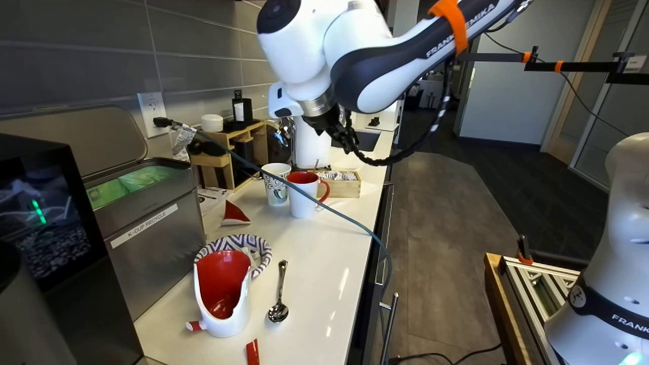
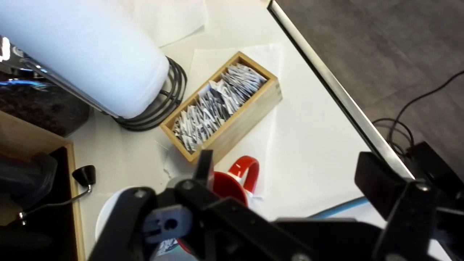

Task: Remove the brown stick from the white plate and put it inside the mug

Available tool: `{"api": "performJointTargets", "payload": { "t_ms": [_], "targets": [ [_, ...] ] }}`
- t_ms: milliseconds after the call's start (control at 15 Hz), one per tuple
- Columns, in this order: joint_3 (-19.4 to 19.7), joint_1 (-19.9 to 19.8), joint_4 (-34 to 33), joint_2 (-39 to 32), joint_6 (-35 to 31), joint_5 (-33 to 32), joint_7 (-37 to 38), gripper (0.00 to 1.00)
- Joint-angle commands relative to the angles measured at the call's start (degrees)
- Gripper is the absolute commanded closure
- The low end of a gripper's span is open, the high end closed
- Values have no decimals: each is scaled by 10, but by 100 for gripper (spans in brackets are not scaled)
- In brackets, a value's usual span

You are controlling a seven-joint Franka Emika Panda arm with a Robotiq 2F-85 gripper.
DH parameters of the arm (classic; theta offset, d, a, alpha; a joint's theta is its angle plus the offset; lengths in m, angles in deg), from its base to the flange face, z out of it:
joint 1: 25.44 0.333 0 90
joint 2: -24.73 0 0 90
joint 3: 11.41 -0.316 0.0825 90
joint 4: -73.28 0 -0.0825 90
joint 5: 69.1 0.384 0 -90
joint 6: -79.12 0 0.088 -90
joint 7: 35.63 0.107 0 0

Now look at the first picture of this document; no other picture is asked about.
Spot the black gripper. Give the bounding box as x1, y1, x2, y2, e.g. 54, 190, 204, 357
300, 104, 361, 161

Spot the metal spoon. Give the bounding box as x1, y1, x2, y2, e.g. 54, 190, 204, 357
267, 258, 292, 325

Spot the red handled tool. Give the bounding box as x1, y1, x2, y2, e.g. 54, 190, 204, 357
516, 234, 533, 268

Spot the white mug red inside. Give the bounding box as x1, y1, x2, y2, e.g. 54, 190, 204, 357
287, 169, 333, 220

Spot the broken white red pitcher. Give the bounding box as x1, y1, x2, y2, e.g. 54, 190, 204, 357
192, 248, 253, 341

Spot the black camera boom rod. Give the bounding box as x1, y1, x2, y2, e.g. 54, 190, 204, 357
473, 44, 649, 87

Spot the small white jar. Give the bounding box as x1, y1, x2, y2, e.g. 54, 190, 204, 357
199, 112, 225, 136

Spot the white wall power outlet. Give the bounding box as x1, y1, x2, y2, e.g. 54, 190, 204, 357
136, 92, 171, 140

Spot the metal drawer handle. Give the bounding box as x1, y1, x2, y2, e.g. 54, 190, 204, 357
374, 231, 402, 365

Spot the orange arm strap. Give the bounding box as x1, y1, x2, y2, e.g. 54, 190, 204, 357
428, 0, 471, 56

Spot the thin black hanging cable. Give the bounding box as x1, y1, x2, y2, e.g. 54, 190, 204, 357
556, 68, 627, 138

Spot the black coffee machine with screen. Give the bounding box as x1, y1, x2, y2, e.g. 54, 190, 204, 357
0, 132, 146, 365

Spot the wooden counter shelf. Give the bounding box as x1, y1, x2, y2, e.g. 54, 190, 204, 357
187, 119, 271, 192

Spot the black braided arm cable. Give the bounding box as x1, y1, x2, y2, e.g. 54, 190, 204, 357
346, 63, 456, 169

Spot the red stick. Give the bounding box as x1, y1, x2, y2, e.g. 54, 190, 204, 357
244, 337, 263, 365

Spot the white mug with print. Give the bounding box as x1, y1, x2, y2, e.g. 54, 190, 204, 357
260, 161, 295, 211

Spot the dark glass bottle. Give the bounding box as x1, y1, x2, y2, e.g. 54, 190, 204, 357
229, 87, 253, 128

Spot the black floor cable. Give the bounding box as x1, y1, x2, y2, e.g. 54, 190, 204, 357
389, 342, 508, 365

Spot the red triangular ceramic shard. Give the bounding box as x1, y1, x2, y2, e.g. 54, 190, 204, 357
220, 198, 253, 230

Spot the stainless steel counter appliance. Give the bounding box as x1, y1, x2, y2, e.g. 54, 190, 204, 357
0, 108, 208, 320

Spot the black kettle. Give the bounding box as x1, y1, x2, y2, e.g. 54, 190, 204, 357
268, 118, 299, 165

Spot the teal power cable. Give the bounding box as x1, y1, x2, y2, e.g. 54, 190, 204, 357
152, 116, 395, 290

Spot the blue patterned white plate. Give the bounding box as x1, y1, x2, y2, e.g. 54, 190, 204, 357
194, 231, 275, 282

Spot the steel kitchen sink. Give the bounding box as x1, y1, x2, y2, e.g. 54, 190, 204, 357
352, 125, 382, 153

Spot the box of sugar packets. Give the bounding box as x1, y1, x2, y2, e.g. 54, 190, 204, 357
322, 167, 364, 200

